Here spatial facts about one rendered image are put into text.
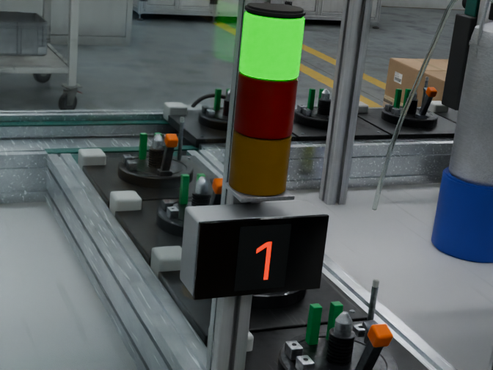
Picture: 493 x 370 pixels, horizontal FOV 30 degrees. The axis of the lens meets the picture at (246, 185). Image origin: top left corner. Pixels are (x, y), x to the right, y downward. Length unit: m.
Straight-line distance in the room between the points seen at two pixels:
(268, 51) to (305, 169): 1.32
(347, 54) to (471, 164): 0.35
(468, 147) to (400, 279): 0.28
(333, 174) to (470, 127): 0.36
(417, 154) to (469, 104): 0.48
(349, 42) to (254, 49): 1.16
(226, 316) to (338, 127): 1.12
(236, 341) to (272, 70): 0.27
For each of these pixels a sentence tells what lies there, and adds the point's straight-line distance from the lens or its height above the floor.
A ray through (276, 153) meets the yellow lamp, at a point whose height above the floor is 1.30.
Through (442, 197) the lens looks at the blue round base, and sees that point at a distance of 1.81.
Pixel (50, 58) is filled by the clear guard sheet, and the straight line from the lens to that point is 0.75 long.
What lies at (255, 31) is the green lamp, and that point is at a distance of 0.75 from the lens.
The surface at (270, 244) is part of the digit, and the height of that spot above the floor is 1.22.
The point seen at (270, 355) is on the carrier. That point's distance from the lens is 1.13.
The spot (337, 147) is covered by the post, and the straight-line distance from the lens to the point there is 1.95.
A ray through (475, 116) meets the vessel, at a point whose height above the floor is 1.14.
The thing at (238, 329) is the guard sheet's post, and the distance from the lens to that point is 0.87.
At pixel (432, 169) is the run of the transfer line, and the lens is 2.23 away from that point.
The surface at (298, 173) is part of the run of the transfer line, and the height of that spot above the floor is 0.90.
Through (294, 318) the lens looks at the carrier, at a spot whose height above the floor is 0.97.
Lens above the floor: 1.52
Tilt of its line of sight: 19 degrees down
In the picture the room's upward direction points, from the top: 6 degrees clockwise
